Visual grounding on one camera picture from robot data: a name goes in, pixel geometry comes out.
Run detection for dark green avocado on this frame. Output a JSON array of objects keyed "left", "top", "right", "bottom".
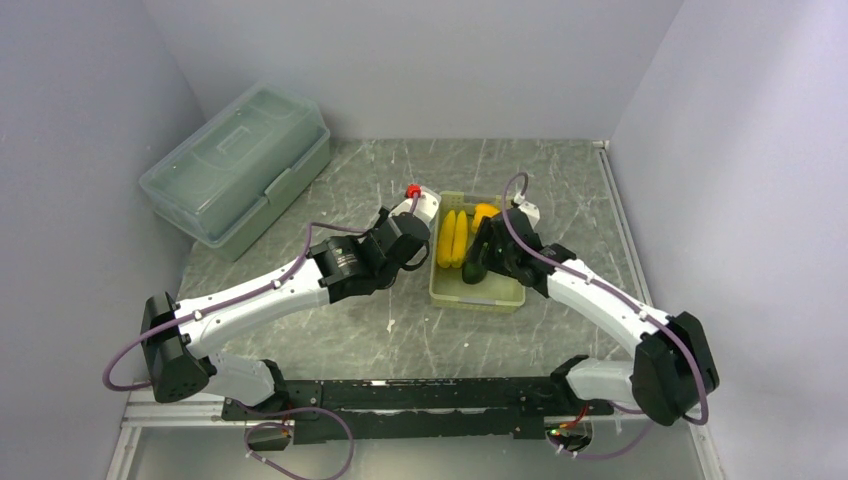
[{"left": 461, "top": 260, "right": 489, "bottom": 285}]

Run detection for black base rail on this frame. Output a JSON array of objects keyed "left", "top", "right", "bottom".
[{"left": 222, "top": 377, "right": 613, "bottom": 445}]

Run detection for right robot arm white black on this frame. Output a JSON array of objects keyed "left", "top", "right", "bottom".
[{"left": 462, "top": 208, "right": 720, "bottom": 426}]

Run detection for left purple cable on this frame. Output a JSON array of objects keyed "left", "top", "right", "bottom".
[{"left": 102, "top": 195, "right": 425, "bottom": 480}]

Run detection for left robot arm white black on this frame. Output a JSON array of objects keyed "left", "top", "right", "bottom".
[{"left": 141, "top": 201, "right": 437, "bottom": 420}]

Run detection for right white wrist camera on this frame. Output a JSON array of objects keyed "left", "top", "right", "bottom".
[{"left": 511, "top": 192, "right": 541, "bottom": 229}]

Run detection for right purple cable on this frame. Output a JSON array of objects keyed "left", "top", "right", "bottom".
[{"left": 501, "top": 172, "right": 710, "bottom": 462}]

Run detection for purple cable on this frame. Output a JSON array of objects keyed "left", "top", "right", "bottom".
[
  {"left": 501, "top": 172, "right": 710, "bottom": 462},
  {"left": 102, "top": 195, "right": 425, "bottom": 480}
]

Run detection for clear lidded storage box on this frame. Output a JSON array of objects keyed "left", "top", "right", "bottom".
[{"left": 139, "top": 82, "right": 330, "bottom": 261}]

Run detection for yellow bananas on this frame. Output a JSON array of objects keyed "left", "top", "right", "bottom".
[{"left": 436, "top": 210, "right": 469, "bottom": 269}]

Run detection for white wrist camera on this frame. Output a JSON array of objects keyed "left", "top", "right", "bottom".
[
  {"left": 390, "top": 184, "right": 442, "bottom": 228},
  {"left": 511, "top": 192, "right": 541, "bottom": 229}
]

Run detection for aluminium frame rail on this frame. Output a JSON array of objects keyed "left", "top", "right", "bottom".
[{"left": 106, "top": 389, "right": 255, "bottom": 480}]

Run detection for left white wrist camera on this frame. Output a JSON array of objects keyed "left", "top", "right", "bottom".
[{"left": 390, "top": 184, "right": 442, "bottom": 228}]

